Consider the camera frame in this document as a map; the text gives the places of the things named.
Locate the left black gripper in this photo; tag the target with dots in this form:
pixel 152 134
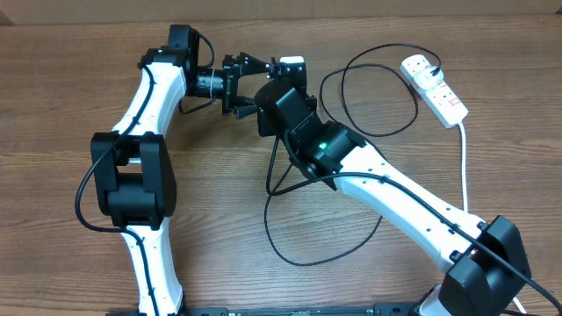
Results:
pixel 245 64

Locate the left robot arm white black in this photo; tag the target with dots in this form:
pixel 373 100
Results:
pixel 134 178

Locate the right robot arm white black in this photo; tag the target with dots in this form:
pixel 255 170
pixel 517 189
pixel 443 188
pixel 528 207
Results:
pixel 484 263

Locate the white charger plug adapter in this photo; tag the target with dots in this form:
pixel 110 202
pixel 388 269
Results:
pixel 428 78

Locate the white power strip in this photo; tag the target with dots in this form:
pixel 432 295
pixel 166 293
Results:
pixel 441 100

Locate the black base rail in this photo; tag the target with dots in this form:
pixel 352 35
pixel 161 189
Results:
pixel 378 309

